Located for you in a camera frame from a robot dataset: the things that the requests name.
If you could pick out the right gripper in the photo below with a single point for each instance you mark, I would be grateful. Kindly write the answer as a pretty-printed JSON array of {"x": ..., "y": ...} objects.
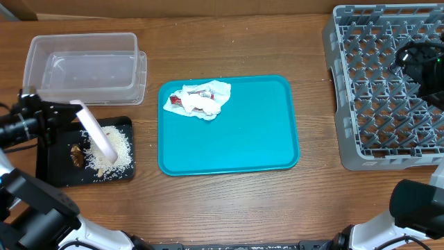
[{"x": 413, "y": 68}]

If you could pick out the black plastic tray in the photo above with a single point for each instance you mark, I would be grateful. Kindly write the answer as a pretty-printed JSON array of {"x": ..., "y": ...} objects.
[{"x": 55, "y": 166}]

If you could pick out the grey dishwasher rack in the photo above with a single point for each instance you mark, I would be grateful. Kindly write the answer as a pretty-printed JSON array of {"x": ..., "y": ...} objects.
[{"x": 381, "y": 122}]

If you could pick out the brown food scrap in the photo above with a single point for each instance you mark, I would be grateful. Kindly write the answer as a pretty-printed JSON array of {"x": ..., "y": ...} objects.
[{"x": 77, "y": 157}]

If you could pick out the teal serving tray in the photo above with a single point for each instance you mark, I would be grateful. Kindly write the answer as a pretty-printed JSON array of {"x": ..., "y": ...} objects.
[{"x": 255, "y": 131}]

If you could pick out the large white dinner plate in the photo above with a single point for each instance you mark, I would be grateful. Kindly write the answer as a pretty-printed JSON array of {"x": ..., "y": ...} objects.
[{"x": 95, "y": 131}]

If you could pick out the pile of white rice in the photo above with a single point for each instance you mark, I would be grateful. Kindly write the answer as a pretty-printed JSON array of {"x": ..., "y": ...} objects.
[{"x": 103, "y": 169}]

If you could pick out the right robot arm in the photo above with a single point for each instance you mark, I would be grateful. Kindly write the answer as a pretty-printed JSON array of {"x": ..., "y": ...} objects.
[{"x": 415, "y": 211}]

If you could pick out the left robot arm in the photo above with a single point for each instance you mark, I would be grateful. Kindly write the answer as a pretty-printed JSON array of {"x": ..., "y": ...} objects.
[{"x": 34, "y": 214}]

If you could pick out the red sauce packet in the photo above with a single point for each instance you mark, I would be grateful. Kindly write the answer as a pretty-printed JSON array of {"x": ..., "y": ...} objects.
[{"x": 175, "y": 100}]

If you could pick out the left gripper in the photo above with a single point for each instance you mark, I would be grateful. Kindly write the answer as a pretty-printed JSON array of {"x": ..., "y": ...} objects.
[{"x": 49, "y": 120}]

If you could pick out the clear plastic storage bin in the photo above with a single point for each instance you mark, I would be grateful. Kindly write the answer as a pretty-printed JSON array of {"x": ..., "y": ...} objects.
[{"x": 100, "y": 69}]

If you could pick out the white napkin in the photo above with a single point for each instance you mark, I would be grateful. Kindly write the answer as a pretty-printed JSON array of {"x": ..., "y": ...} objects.
[{"x": 203, "y": 101}]

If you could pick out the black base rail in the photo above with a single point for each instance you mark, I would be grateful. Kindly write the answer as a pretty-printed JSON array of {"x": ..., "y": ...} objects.
[{"x": 301, "y": 245}]

